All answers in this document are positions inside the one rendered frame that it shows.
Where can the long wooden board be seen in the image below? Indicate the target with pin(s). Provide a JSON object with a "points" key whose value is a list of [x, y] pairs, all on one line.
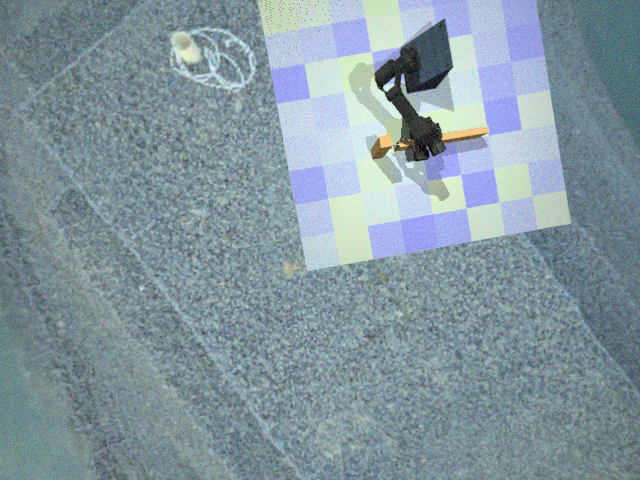
{"points": [[447, 138]]}

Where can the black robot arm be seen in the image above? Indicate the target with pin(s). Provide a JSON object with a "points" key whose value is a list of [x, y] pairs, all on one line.
{"points": [[423, 130]]}

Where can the wooden post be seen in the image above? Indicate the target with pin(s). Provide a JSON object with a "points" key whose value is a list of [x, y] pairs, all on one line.
{"points": [[381, 146]]}

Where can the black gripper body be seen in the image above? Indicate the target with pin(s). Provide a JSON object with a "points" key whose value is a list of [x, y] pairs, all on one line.
{"points": [[421, 153]]}

